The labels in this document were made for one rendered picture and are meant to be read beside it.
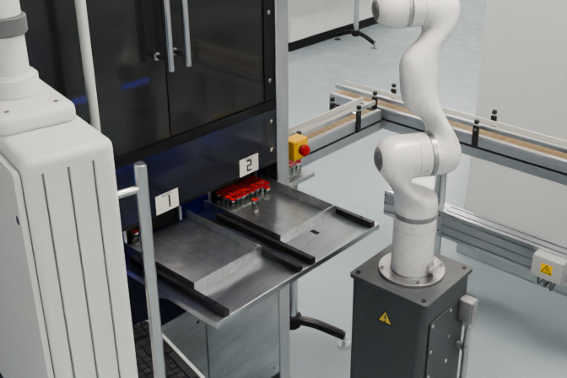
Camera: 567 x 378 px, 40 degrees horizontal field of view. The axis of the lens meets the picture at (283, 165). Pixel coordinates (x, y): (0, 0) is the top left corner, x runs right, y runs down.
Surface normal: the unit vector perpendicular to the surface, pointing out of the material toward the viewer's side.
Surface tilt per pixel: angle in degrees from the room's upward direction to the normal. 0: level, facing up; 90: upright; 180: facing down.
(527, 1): 90
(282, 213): 0
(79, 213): 90
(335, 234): 0
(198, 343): 90
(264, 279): 0
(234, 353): 90
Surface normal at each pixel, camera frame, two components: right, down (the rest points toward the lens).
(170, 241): -0.01, -0.91
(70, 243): 0.59, 0.34
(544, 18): -0.68, 0.32
